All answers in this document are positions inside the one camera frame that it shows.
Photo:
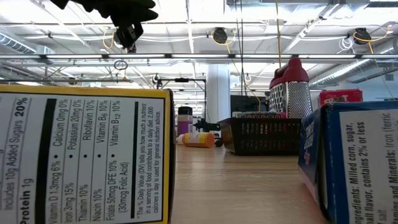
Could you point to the purple label spice bottle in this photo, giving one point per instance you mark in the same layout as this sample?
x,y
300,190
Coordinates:
x,y
185,123

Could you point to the yellow cereal box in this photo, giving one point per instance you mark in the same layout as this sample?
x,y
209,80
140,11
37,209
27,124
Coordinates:
x,y
93,155

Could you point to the red cereal box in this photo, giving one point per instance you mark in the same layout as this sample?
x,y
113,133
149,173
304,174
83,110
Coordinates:
x,y
340,97

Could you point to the blue cereal box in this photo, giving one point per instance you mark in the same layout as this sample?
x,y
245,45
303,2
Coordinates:
x,y
357,161

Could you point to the grey ceiling beam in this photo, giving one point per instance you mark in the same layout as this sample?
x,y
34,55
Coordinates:
x,y
62,80

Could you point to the white building column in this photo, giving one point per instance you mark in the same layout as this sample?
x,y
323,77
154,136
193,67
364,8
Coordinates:
x,y
217,93

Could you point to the small black background machine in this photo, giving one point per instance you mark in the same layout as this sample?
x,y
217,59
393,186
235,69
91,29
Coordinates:
x,y
206,126

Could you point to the black background monitor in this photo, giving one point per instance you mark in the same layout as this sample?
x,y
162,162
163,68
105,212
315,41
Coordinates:
x,y
247,104

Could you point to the black plastic basket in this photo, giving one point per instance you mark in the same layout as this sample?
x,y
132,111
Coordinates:
x,y
261,137

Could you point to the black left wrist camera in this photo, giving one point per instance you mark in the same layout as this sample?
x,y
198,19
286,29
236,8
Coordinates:
x,y
129,35

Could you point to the long ceiling light rail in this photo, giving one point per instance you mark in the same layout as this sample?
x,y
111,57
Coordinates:
x,y
199,56

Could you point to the black background frame stand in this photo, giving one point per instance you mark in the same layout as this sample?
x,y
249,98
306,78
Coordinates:
x,y
182,80

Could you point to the silver ventilation duct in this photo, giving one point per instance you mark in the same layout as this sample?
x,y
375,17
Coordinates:
x,y
357,67
18,43

